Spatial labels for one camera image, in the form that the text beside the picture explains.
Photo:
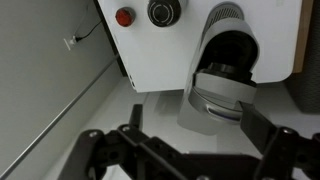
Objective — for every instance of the white wall outlet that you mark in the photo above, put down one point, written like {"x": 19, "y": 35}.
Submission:
{"x": 70, "y": 43}

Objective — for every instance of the white plastic table board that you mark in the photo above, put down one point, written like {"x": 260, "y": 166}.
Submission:
{"x": 160, "y": 50}

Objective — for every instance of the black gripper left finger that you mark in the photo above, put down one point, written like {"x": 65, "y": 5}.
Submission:
{"x": 133, "y": 146}

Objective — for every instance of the brown cup with red lid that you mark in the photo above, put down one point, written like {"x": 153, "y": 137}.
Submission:
{"x": 125, "y": 16}

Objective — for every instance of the grey pod coffee maker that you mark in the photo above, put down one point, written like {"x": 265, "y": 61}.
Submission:
{"x": 220, "y": 80}

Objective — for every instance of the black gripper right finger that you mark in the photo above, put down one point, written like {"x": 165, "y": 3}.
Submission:
{"x": 266, "y": 133}

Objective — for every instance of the dark grey canister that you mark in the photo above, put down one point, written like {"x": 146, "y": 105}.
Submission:
{"x": 164, "y": 11}

